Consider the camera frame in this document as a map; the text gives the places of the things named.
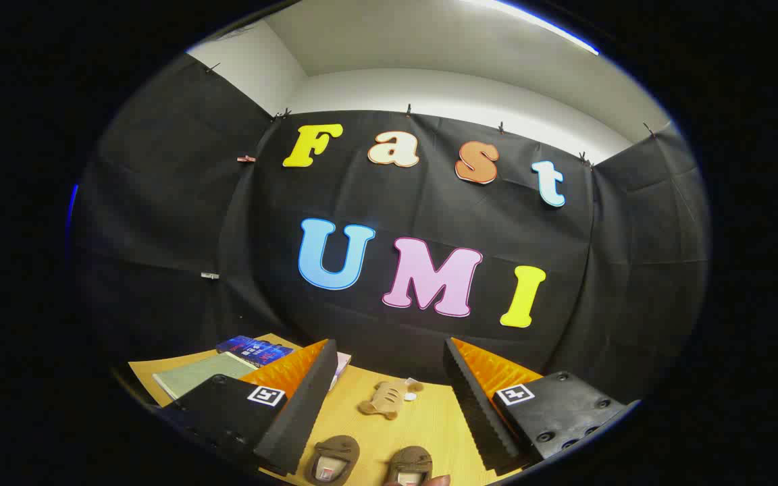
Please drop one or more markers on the pink book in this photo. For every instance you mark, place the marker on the pink book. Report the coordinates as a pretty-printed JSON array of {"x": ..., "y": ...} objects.
[{"x": 340, "y": 368}]

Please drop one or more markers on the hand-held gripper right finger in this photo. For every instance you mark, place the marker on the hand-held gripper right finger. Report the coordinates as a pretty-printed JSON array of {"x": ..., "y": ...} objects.
[{"x": 477, "y": 412}]

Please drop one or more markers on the brown plush toy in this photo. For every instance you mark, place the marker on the brown plush toy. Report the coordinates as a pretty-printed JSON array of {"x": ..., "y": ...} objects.
[{"x": 385, "y": 398}]

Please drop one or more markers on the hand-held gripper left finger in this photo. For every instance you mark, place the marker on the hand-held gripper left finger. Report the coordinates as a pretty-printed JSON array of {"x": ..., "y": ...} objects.
[{"x": 304, "y": 412}]

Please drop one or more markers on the cream fabric storage box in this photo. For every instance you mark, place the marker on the cream fabric storage box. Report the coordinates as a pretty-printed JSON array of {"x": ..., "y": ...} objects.
[{"x": 200, "y": 374}]

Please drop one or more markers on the brown slipper shoe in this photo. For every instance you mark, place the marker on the brown slipper shoe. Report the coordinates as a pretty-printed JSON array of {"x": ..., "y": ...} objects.
[
  {"x": 335, "y": 449},
  {"x": 410, "y": 459}
]

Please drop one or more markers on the black backdrop cloth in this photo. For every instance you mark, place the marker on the black backdrop cloth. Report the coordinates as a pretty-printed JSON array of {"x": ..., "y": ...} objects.
[{"x": 159, "y": 202}]

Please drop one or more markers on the dark blue book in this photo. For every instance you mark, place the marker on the dark blue book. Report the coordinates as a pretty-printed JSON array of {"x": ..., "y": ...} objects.
[{"x": 254, "y": 349}]

